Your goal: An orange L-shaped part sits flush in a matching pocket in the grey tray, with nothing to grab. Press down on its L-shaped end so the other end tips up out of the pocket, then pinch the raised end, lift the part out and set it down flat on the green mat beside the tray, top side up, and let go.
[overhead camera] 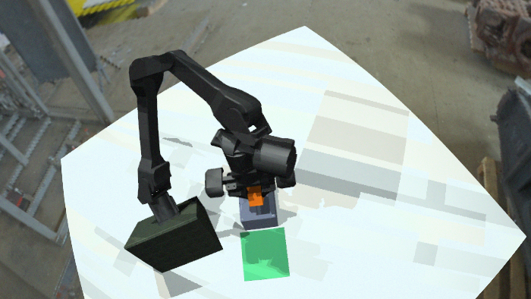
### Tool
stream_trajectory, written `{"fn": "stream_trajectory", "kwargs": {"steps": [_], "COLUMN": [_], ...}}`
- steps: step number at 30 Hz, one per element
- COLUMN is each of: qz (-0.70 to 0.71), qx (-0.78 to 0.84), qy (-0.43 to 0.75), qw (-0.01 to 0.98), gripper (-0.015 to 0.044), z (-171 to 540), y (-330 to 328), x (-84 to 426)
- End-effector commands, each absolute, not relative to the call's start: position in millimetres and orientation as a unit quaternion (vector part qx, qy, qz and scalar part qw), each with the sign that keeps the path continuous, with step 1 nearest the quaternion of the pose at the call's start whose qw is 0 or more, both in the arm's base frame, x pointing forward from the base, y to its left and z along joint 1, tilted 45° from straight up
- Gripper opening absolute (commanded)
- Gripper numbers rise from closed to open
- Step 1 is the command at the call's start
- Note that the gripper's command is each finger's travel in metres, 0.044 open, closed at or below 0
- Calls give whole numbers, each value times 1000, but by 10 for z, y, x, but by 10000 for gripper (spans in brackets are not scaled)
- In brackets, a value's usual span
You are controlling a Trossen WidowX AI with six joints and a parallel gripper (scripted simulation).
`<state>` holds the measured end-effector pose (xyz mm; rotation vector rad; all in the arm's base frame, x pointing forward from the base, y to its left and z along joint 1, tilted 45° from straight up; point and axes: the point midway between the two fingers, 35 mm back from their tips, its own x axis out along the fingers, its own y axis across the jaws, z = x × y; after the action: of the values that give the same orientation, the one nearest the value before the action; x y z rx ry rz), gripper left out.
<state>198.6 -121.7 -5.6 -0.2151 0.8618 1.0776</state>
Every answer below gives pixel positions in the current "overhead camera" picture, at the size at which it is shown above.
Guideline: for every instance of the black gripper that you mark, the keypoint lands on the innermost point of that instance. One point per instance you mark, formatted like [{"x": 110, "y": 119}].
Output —
[{"x": 236, "y": 182}]

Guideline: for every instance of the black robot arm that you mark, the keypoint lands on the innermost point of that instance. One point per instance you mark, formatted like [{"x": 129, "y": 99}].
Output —
[{"x": 235, "y": 110}]

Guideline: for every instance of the orange l-shaped part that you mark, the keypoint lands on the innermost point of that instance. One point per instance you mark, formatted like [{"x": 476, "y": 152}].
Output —
[{"x": 254, "y": 196}]

